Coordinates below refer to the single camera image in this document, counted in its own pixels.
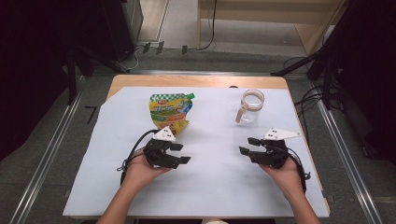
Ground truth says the black hanging cable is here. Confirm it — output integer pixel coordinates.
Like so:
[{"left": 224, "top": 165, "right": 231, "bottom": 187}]
[{"left": 199, "top": 0, "right": 219, "bottom": 51}]

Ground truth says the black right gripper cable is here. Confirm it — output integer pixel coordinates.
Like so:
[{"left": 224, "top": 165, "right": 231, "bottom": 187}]
[{"left": 288, "top": 147, "right": 312, "bottom": 194}]

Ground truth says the black tape corner mark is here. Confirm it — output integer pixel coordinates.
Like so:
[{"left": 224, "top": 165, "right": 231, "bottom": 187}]
[{"left": 84, "top": 105, "right": 98, "bottom": 125}]

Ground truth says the light wooden shelf unit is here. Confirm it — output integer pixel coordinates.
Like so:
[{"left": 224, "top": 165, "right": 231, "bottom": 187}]
[{"left": 197, "top": 0, "right": 347, "bottom": 56}]

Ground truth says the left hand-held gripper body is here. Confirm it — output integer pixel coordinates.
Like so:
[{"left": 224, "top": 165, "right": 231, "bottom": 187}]
[{"left": 143, "top": 125, "right": 185, "bottom": 171}]

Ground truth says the white table sheet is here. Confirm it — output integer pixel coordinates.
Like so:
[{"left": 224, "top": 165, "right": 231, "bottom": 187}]
[{"left": 62, "top": 86, "right": 331, "bottom": 218}]

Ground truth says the dark curtain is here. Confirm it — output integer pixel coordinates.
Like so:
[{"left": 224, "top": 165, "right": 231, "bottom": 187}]
[
  {"left": 337, "top": 0, "right": 396, "bottom": 164},
  {"left": 0, "top": 0, "right": 74, "bottom": 161}
]

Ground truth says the aluminium floor rail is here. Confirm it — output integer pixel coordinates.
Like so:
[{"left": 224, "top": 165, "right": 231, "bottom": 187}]
[
  {"left": 311, "top": 82, "right": 386, "bottom": 224},
  {"left": 92, "top": 69, "right": 312, "bottom": 77},
  {"left": 8, "top": 77, "right": 88, "bottom": 224}
]

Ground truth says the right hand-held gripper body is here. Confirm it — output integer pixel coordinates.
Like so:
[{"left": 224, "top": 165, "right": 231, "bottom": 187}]
[{"left": 248, "top": 127, "right": 303, "bottom": 171}]

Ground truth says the yellow green spout pouch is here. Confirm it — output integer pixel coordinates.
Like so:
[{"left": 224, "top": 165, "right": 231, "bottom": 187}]
[{"left": 148, "top": 92, "right": 196, "bottom": 135}]

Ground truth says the person's left hand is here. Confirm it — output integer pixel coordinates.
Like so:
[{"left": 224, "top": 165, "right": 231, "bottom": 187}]
[{"left": 121, "top": 148, "right": 172, "bottom": 194}]

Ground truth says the black metal stand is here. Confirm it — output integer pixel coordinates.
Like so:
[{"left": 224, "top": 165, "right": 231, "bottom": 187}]
[
  {"left": 62, "top": 43, "right": 126, "bottom": 105},
  {"left": 270, "top": 0, "right": 358, "bottom": 110}
]

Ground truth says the clear jar with beige handle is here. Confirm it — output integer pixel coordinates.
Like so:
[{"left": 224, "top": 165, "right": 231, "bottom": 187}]
[{"left": 234, "top": 88, "right": 266, "bottom": 125}]

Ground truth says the black floor cable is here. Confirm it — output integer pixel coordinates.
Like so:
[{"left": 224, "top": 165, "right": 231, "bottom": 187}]
[{"left": 293, "top": 86, "right": 325, "bottom": 138}]

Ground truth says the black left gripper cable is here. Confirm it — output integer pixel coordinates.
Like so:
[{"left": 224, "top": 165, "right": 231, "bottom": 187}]
[{"left": 117, "top": 128, "right": 160, "bottom": 187}]

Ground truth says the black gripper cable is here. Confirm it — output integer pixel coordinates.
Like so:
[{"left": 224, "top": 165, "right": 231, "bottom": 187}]
[
  {"left": 117, "top": 128, "right": 160, "bottom": 187},
  {"left": 288, "top": 147, "right": 312, "bottom": 194}
]

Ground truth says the person's right hand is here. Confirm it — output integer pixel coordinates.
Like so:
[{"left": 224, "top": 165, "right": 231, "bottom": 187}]
[{"left": 260, "top": 159, "right": 305, "bottom": 200}]

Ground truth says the dark cabinet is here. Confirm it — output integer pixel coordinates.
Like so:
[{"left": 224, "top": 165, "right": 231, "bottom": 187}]
[{"left": 99, "top": 0, "right": 145, "bottom": 63}]

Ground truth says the white floor cable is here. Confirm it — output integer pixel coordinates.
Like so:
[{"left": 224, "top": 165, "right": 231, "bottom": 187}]
[{"left": 120, "top": 46, "right": 140, "bottom": 71}]

